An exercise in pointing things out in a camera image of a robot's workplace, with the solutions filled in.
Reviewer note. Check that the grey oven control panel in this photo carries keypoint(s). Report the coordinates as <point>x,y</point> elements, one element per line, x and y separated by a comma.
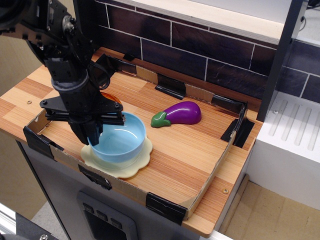
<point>106,223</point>

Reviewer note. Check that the orange transparent pot lid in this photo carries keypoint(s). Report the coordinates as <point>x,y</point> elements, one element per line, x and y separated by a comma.
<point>109,97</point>

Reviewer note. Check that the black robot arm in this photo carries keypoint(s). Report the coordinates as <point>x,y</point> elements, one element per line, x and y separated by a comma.
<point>54,37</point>

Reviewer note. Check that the white ridged sink drainboard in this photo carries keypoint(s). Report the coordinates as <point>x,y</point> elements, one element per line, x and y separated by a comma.
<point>285,158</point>

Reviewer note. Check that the light wooden shelf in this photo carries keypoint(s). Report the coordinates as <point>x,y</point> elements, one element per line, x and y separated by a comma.
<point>223,22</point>

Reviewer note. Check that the cream scalloped plate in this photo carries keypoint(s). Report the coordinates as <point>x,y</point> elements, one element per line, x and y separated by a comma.
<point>121,170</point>

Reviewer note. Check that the cardboard fence with black tape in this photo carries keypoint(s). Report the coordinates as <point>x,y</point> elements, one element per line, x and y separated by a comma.
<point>189,165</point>

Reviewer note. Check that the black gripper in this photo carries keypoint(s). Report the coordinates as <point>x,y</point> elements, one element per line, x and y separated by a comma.
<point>82,104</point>

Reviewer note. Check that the dark vertical post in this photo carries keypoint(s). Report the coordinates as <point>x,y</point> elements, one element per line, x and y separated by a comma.
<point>290,31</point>

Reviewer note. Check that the light blue bowl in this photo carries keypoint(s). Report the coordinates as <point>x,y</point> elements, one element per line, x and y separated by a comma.
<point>120,143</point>

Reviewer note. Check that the brass screw right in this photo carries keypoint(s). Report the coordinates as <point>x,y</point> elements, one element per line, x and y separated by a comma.
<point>225,191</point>

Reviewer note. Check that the purple toy eggplant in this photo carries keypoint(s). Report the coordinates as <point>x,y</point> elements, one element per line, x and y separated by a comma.
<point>186,112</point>

